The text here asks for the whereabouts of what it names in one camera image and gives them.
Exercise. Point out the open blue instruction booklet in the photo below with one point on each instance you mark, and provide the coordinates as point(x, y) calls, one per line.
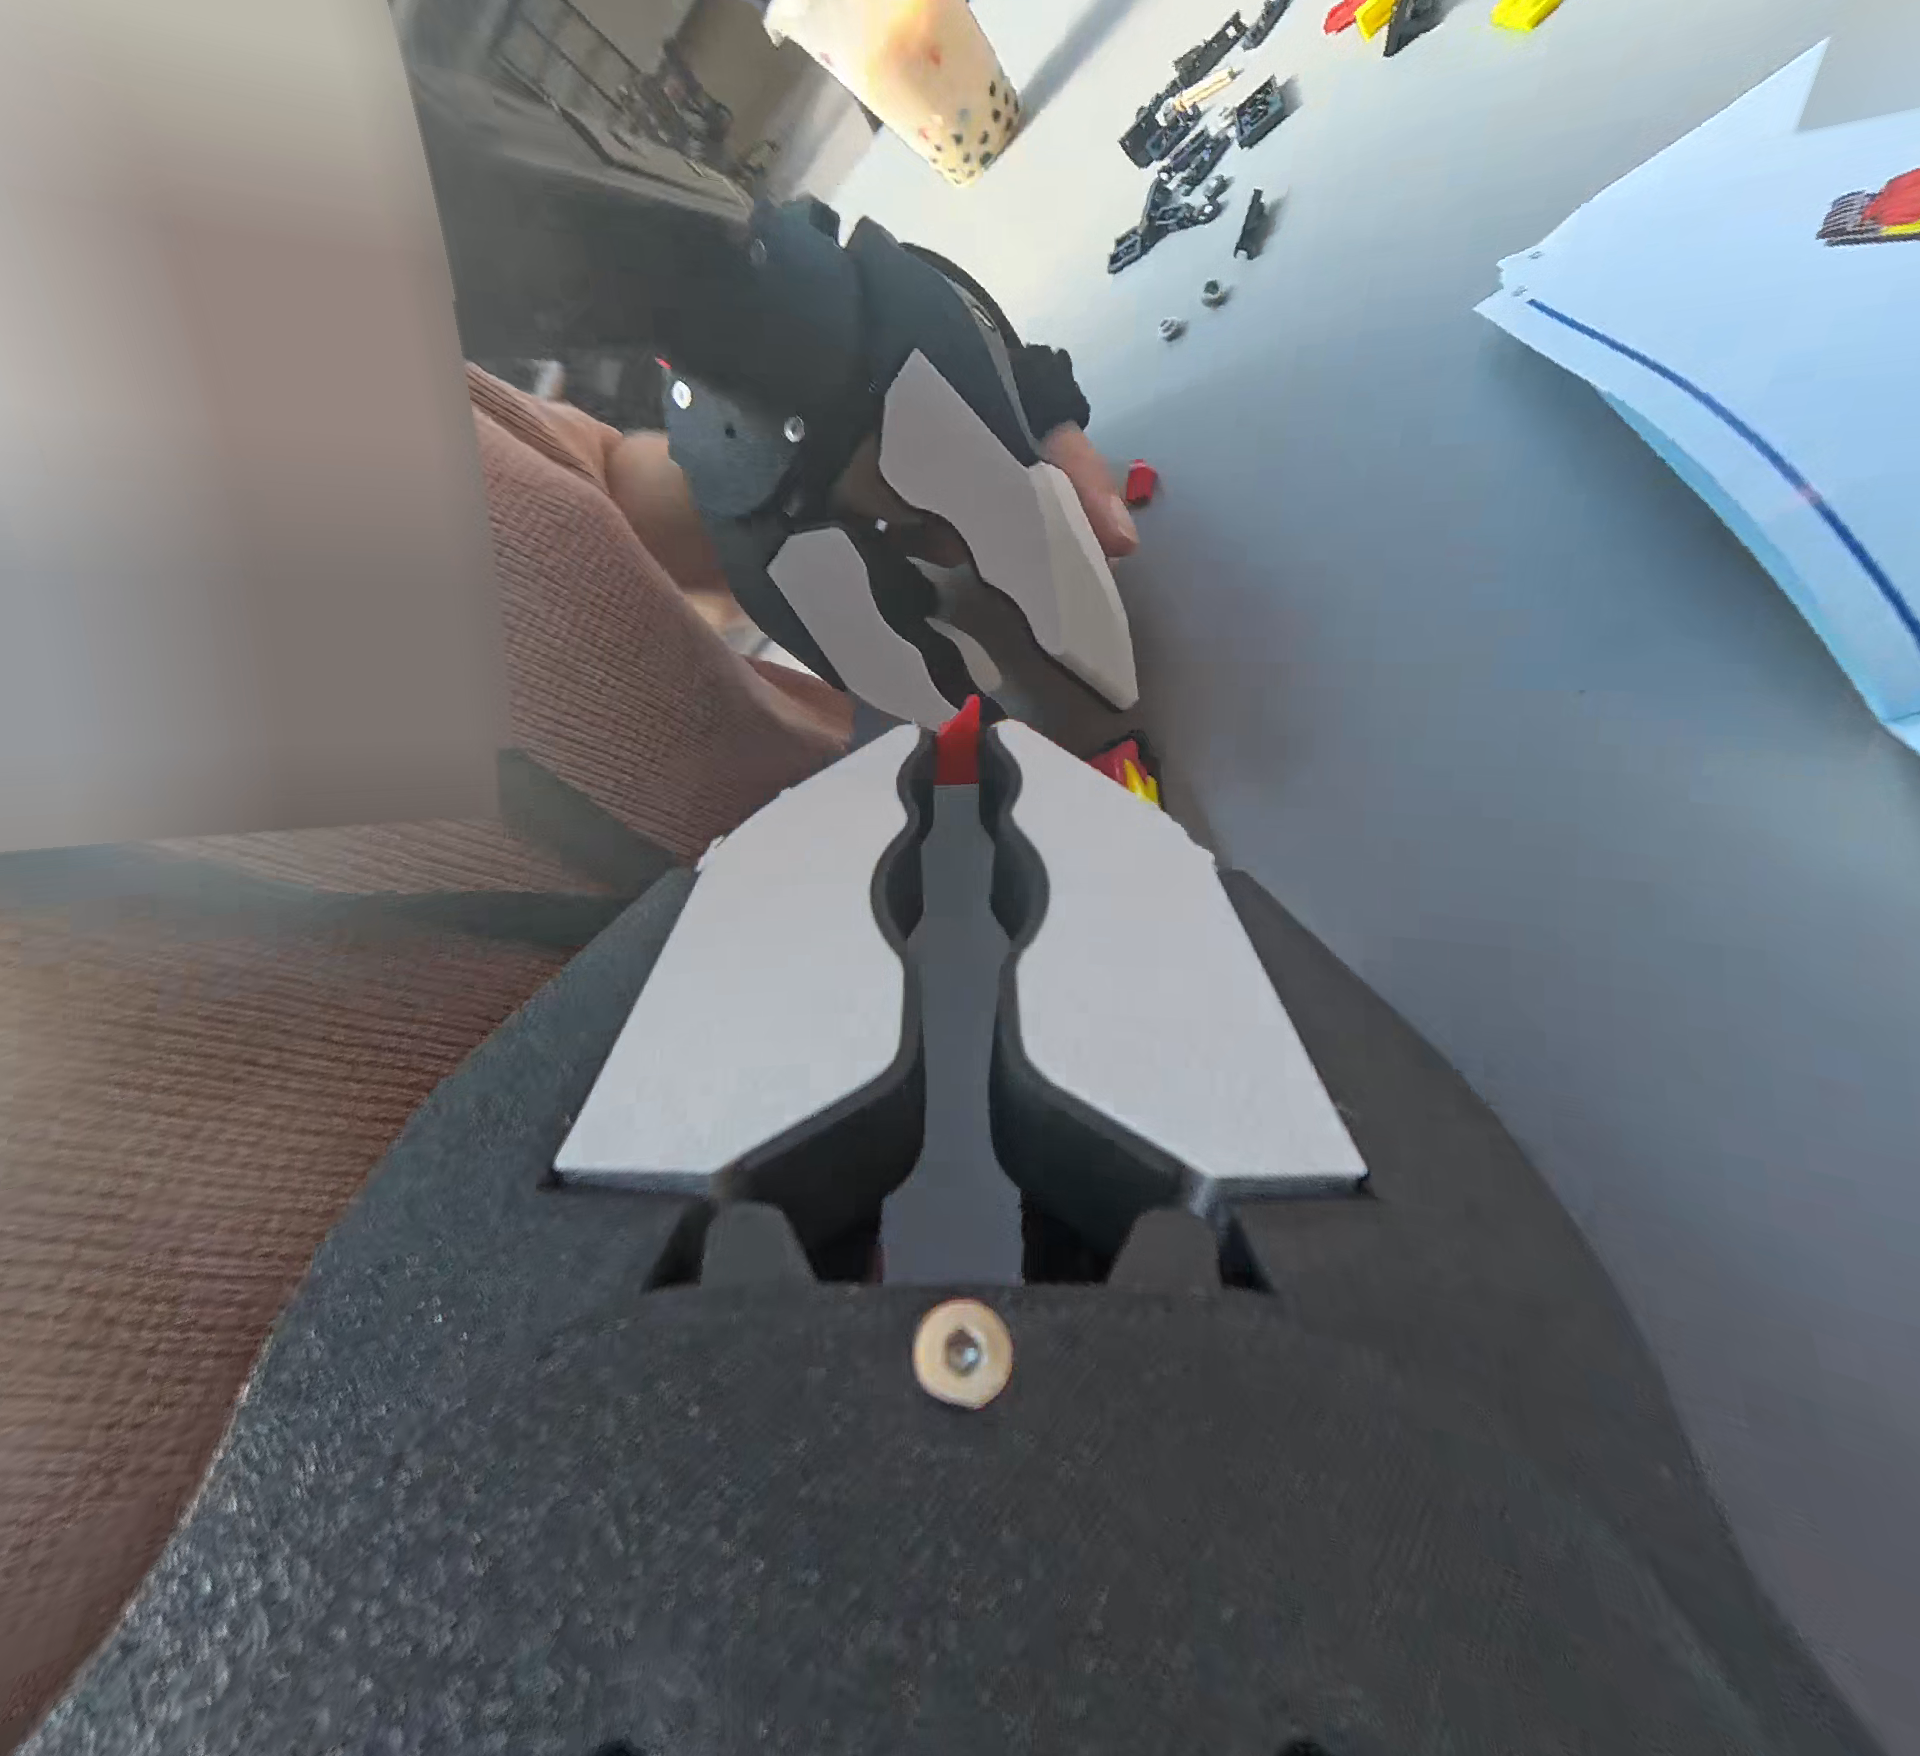
point(1725, 330)

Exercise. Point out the person's left forearm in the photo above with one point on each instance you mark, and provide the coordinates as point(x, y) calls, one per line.
point(599, 646)

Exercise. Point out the person's torso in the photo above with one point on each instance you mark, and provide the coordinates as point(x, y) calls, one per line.
point(150, 1186)

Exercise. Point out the small red toy brick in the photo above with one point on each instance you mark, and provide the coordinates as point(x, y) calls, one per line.
point(1145, 482)

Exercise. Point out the grey desk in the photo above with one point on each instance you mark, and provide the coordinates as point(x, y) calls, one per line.
point(1501, 962)

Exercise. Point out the red yellow toy brick assembly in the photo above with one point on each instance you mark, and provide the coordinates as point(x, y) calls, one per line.
point(1126, 775)

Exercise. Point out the pile of loose toy bricks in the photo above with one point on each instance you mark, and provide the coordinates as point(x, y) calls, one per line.
point(1380, 9)

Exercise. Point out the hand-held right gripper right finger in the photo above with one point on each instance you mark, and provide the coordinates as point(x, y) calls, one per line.
point(1171, 1006)

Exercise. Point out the person's left hand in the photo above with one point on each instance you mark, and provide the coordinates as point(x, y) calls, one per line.
point(1118, 515)

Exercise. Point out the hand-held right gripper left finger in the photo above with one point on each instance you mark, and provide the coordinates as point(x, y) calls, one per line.
point(751, 990)

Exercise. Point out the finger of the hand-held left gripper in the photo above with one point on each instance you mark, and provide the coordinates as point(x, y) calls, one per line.
point(833, 608)
point(953, 451)

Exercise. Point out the bubble tea plastic cup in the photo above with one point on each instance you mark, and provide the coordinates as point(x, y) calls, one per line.
point(916, 46)

